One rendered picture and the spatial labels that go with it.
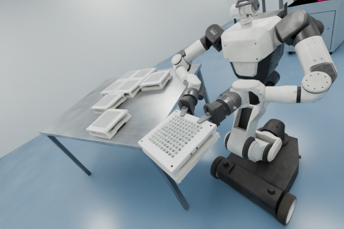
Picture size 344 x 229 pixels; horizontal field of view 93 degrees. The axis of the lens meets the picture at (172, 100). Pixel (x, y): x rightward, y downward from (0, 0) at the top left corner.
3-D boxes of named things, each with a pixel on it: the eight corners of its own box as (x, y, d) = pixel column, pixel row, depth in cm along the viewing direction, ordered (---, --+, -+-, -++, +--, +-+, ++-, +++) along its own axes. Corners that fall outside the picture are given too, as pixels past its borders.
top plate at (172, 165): (173, 176, 54) (171, 172, 53) (139, 145, 73) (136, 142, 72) (217, 128, 64) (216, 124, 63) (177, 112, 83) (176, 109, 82)
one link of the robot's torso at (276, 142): (257, 137, 146) (255, 127, 139) (282, 147, 131) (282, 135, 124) (245, 154, 137) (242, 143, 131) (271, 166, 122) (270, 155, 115)
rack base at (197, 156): (178, 184, 56) (176, 180, 55) (144, 152, 75) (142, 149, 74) (220, 136, 67) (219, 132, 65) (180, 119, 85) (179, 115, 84)
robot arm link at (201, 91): (184, 87, 87) (188, 77, 95) (180, 102, 93) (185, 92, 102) (205, 93, 85) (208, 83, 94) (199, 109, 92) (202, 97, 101)
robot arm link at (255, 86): (232, 102, 77) (265, 104, 70) (230, 87, 73) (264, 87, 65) (236, 94, 81) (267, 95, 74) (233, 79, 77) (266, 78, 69)
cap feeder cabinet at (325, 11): (284, 54, 286) (284, 8, 249) (300, 41, 306) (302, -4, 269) (332, 56, 236) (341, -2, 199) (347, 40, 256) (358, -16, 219)
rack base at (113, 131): (90, 135, 128) (88, 133, 127) (112, 114, 144) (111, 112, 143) (109, 139, 114) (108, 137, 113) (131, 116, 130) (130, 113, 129)
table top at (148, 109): (40, 134, 175) (38, 132, 173) (109, 80, 251) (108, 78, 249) (149, 152, 96) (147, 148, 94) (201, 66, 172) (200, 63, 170)
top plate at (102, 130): (86, 131, 125) (85, 129, 124) (109, 110, 141) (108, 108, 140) (106, 134, 111) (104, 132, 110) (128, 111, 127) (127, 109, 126)
